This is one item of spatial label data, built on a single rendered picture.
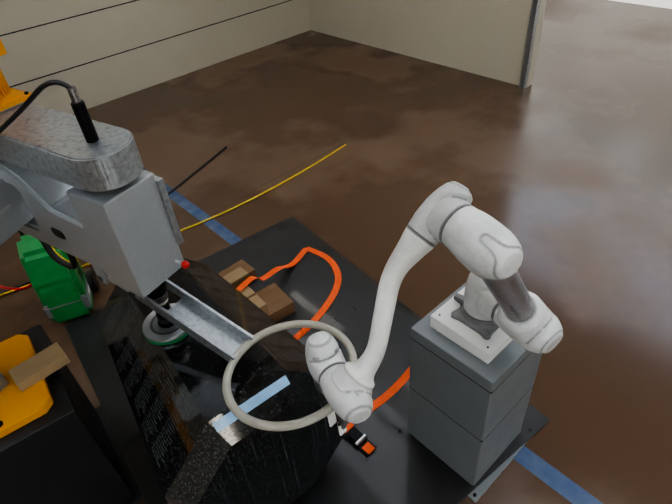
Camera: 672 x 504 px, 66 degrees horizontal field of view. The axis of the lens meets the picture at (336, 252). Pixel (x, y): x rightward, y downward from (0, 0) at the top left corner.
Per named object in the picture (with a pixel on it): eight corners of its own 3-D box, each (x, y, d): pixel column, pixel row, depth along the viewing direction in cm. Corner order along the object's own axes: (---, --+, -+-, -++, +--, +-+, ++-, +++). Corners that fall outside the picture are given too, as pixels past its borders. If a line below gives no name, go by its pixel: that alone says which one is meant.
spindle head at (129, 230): (85, 275, 207) (35, 179, 178) (127, 244, 221) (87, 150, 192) (146, 304, 191) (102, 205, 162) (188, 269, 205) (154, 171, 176)
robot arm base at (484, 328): (467, 287, 218) (469, 278, 214) (514, 315, 206) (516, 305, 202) (441, 311, 209) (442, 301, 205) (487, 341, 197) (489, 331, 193)
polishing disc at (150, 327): (137, 344, 211) (136, 342, 210) (149, 307, 227) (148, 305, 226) (189, 340, 210) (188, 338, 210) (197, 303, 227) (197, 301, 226)
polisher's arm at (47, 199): (19, 246, 232) (-39, 148, 201) (63, 218, 247) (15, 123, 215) (129, 299, 199) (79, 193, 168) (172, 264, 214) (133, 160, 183)
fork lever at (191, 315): (93, 279, 209) (91, 271, 205) (130, 252, 221) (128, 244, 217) (227, 372, 191) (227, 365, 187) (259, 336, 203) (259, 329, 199)
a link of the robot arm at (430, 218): (398, 217, 147) (429, 243, 138) (438, 166, 144) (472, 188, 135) (420, 232, 157) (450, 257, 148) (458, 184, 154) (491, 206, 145)
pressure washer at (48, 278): (48, 295, 366) (-14, 192, 310) (99, 280, 374) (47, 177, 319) (46, 329, 340) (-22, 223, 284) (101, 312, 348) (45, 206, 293)
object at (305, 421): (195, 399, 182) (192, 394, 180) (277, 310, 213) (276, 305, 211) (307, 457, 158) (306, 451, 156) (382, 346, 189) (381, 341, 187)
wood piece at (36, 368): (22, 392, 204) (16, 384, 201) (13, 378, 210) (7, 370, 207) (70, 362, 215) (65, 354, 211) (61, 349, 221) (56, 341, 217)
